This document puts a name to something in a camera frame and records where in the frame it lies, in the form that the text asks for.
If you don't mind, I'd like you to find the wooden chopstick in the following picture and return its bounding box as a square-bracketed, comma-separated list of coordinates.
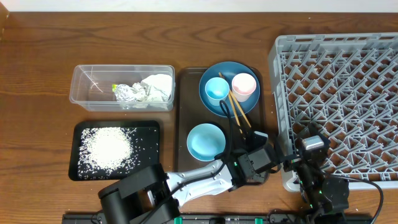
[229, 90, 252, 128]
[218, 72, 243, 134]

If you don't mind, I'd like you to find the light blue bowl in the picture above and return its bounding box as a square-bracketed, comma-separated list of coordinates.
[187, 123, 226, 162]

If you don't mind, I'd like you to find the white napkin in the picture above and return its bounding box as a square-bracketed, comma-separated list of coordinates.
[131, 74, 172, 110]

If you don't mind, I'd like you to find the foil snack wrapper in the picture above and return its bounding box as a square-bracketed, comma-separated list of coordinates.
[112, 84, 137, 102]

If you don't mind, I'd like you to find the white rice pile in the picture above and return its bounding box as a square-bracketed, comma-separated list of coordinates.
[76, 127, 159, 180]

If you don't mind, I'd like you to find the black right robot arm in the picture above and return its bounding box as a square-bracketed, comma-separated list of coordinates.
[280, 124, 349, 223]

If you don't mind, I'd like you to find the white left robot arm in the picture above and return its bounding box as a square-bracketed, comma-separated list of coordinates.
[98, 143, 284, 223]

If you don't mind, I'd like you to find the grey dishwasher rack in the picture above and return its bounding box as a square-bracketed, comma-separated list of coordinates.
[268, 33, 397, 190]

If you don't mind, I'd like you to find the dark blue plate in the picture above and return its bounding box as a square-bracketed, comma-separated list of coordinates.
[198, 61, 261, 118]

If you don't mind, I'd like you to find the brown serving tray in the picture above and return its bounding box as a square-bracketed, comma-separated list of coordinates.
[174, 68, 266, 172]

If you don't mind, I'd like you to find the pink cup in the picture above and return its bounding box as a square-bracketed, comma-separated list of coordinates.
[232, 73, 257, 102]

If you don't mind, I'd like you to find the light blue cup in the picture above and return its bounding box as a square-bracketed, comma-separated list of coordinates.
[205, 77, 229, 106]

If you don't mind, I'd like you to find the black tray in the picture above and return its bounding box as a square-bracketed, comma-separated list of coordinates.
[68, 120, 160, 181]

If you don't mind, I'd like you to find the clear plastic bin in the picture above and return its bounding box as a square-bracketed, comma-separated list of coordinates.
[70, 65, 175, 112]

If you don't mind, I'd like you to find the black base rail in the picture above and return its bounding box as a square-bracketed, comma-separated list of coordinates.
[62, 213, 373, 224]

